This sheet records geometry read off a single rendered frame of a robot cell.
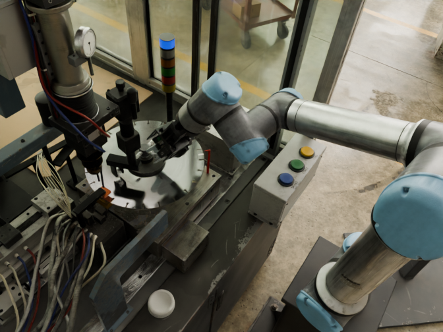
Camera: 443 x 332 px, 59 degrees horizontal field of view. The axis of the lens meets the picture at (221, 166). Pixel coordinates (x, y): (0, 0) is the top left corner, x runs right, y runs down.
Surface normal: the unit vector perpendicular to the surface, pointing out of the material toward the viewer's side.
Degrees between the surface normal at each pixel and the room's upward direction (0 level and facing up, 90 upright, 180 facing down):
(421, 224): 82
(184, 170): 0
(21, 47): 90
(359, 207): 0
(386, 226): 82
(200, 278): 0
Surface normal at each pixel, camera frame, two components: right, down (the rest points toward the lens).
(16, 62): 0.82, 0.47
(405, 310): 0.07, -0.66
